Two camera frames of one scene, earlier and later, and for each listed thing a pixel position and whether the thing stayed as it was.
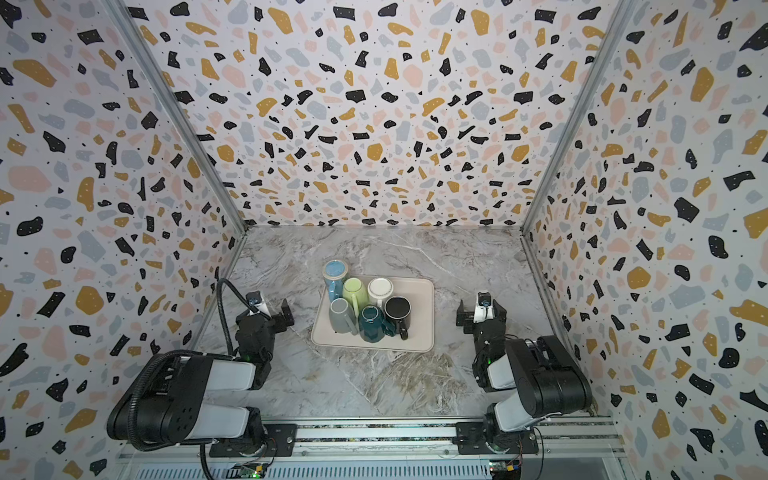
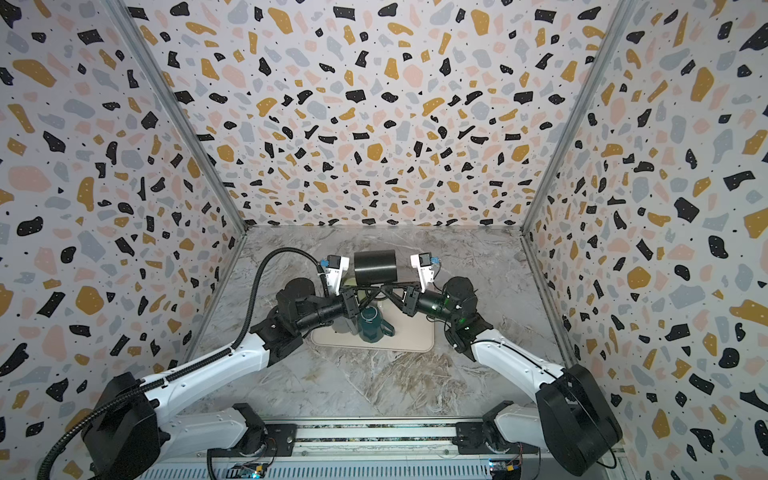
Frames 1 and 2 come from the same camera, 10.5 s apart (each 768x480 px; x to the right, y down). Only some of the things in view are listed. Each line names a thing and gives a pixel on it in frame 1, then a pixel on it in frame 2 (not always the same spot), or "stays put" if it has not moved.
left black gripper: (287, 317) -> (349, 302)
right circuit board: (506, 469) stays put
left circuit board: (255, 471) stays put
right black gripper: (503, 316) -> (414, 297)
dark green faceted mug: (372, 326) stays put
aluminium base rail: (589, 449) stays put
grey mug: (342, 317) stays put
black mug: (398, 309) -> (373, 267)
